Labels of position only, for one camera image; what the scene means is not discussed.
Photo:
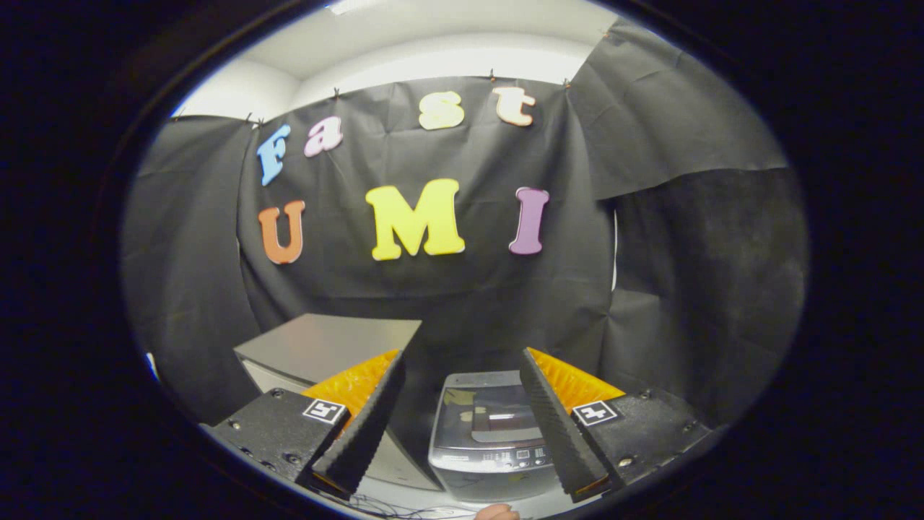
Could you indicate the grey washing machine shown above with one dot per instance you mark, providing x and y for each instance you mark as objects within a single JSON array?
[{"x": 484, "y": 480}]

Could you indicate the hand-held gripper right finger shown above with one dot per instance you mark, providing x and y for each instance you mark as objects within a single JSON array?
[{"x": 556, "y": 422}]

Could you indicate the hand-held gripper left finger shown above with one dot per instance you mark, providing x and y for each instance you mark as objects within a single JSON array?
[{"x": 368, "y": 426}]

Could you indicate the grey cabinet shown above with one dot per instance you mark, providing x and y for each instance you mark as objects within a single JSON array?
[{"x": 325, "y": 343}]

